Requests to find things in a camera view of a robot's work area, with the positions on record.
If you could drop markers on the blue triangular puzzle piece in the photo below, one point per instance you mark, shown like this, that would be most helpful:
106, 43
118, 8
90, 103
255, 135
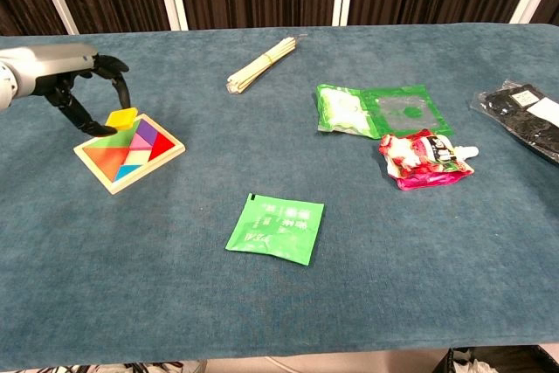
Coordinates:
126, 172

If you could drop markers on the orange triangle tangram piece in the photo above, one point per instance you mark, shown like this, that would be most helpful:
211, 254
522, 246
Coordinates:
107, 160

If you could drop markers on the pink triangle tangram piece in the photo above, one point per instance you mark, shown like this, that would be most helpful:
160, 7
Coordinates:
140, 142

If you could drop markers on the flat green sachet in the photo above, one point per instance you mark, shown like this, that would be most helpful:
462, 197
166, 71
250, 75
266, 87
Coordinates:
277, 229

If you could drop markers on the wooden tangram tray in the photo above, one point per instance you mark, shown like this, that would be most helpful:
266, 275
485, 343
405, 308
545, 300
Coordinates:
174, 152

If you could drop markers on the green triangle tangram piece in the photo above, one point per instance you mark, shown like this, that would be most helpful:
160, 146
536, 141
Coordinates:
111, 141

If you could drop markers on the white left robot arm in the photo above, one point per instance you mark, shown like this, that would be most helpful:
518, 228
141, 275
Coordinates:
6, 84

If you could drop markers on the red spouted drink pouch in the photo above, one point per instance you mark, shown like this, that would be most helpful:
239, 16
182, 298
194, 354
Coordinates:
423, 159

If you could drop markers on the yellow rubber band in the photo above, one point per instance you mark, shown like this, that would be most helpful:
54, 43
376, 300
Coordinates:
269, 58

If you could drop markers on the purple parallelogram tangram piece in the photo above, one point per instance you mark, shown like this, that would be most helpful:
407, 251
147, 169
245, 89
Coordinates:
147, 133

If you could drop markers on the yellow square tangram piece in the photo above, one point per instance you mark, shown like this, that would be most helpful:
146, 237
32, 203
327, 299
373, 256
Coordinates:
124, 118

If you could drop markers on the bundle of pale wooden sticks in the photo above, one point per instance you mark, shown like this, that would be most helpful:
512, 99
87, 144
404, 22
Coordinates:
257, 66

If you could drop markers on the black storage box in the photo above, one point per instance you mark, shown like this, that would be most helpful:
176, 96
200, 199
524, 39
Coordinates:
515, 360

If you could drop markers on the blue velvet tablecloth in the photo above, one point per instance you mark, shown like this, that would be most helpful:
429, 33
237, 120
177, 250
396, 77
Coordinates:
279, 294

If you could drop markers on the red triangle tangram piece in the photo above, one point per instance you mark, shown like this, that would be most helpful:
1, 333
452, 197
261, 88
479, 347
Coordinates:
162, 148

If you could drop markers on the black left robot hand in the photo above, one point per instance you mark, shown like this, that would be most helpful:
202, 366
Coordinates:
57, 67

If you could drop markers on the black item in clear bag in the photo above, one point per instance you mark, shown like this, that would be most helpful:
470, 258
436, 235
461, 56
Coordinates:
524, 119

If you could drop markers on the green and white pouch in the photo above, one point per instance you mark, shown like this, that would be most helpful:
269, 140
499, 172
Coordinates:
375, 111

